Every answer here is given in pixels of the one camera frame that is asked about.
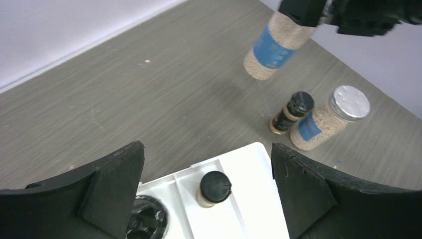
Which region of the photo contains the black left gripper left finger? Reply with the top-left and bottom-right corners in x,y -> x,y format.
0,141 -> 145,239

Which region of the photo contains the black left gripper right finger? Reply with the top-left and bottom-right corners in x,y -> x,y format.
271,143 -> 422,239

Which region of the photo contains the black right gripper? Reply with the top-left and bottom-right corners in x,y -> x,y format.
278,0 -> 422,36

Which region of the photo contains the taped black lid spice jar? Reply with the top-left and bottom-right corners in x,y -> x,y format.
125,195 -> 170,239

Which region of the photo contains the silver lid peppercorn jar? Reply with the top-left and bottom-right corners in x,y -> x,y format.
243,11 -> 315,80

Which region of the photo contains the silver lid blue label jar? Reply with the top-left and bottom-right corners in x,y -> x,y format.
289,85 -> 371,151

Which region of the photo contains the small taped black cap bottle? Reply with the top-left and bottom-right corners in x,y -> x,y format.
269,91 -> 315,135

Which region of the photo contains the white divided organizer tray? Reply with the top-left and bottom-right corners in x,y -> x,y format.
137,142 -> 289,239

